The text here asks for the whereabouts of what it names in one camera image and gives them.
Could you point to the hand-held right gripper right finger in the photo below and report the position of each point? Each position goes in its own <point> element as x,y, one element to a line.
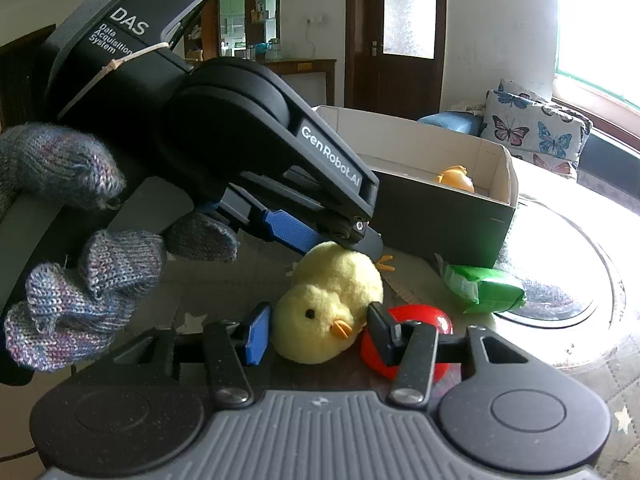
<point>382,331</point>

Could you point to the blue cushion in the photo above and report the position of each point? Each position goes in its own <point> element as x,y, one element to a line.
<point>450,122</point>

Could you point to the dark sofa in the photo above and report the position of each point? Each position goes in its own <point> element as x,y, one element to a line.
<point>610,155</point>

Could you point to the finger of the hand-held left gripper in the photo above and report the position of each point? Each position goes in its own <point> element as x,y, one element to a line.
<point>330,160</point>
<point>289,230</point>

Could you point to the butterfly print pillow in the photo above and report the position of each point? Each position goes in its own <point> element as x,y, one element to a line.
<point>537,130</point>
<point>520,91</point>

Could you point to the bright window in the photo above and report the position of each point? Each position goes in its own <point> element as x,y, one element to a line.
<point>600,20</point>

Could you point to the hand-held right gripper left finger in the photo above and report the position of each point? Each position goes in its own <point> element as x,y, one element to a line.
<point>258,336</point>

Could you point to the grey quilted star tablecloth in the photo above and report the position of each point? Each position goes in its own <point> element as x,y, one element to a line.
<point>595,385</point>

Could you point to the wooden shelf cabinet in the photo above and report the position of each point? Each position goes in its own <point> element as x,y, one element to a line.
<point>262,5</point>

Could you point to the small yellow duck toy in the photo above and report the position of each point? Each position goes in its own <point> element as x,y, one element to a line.
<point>457,179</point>

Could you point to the green packet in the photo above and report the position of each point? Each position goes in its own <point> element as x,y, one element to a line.
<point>487,287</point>

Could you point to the brown wooden door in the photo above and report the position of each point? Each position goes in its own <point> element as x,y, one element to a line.
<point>365,35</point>

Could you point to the grey cardboard box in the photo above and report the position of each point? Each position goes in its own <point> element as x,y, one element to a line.
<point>440,220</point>

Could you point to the cream rubber band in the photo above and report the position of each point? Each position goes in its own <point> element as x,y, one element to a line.
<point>117,66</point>

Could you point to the white wall socket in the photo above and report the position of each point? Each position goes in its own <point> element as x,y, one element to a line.
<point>315,20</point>

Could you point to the red round toy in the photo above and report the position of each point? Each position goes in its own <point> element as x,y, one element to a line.
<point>430,317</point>

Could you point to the yellow chick plush toy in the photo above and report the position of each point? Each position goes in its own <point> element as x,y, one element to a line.
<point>325,305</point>

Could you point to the wooden side table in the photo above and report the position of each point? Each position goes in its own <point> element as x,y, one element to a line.
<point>305,66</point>

